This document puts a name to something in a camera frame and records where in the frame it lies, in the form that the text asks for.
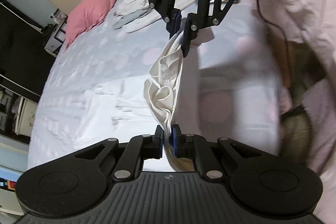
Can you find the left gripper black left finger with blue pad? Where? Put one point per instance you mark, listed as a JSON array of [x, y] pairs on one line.
[[124, 161]]

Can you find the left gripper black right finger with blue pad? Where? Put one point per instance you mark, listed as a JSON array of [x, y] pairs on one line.
[[213, 161]]

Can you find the grey white crumpled garment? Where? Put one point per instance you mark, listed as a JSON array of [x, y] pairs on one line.
[[133, 15]]

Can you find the pink pyjama torso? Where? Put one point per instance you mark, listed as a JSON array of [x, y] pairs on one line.
[[302, 37]]

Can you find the pink pillow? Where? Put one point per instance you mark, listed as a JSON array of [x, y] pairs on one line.
[[85, 16]]

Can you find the grey bedsheet with pink dots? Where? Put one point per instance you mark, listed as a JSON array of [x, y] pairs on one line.
[[231, 87]]

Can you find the bedside table with clutter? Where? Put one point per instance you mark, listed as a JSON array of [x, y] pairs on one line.
[[58, 33]]

